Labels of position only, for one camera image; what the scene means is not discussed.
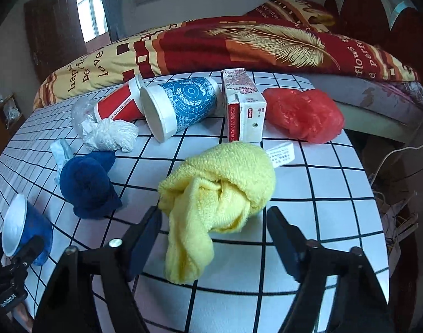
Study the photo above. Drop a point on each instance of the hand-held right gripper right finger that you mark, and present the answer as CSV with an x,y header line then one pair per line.
x,y
284,239

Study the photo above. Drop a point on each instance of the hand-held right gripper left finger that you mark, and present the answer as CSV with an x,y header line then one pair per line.
x,y
145,237

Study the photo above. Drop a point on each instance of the small blue paper cup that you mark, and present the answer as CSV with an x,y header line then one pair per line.
x,y
38,225

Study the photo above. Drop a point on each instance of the yellow towel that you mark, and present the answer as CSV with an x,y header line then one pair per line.
x,y
218,180

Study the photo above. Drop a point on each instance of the blue patterned paper cup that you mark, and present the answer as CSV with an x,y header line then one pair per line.
x,y
187,104

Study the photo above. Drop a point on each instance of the checkered tablecloth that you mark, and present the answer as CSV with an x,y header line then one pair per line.
x,y
319,197

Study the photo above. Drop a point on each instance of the navy blue cloth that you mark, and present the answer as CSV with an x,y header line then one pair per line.
x,y
86,184

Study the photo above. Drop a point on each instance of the white paper label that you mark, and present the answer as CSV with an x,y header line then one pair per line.
x,y
282,154

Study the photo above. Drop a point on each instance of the white plastic bag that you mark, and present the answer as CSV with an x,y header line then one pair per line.
x,y
107,133

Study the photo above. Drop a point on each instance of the small white red box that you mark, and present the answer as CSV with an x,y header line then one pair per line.
x,y
253,121

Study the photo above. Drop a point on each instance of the wooden cabinet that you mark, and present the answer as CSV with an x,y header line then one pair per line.
x,y
5,128

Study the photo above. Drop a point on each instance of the red plastic bag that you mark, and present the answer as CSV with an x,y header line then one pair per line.
x,y
301,114

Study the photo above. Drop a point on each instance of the red paper cup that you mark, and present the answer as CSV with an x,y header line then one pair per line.
x,y
116,105

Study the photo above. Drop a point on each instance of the pink printed opened carton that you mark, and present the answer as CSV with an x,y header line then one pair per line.
x,y
237,81

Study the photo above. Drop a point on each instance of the bed with purple sheet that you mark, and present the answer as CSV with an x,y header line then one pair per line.
x,y
371,97

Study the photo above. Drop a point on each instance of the red yellow printed blanket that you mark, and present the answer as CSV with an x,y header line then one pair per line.
x,y
232,45

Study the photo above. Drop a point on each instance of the wooden door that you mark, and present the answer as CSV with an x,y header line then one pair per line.
x,y
52,31

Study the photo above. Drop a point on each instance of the bright narrow window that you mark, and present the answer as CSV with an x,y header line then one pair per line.
x,y
90,10

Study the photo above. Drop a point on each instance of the red white headboard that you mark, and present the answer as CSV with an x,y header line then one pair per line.
x,y
371,7

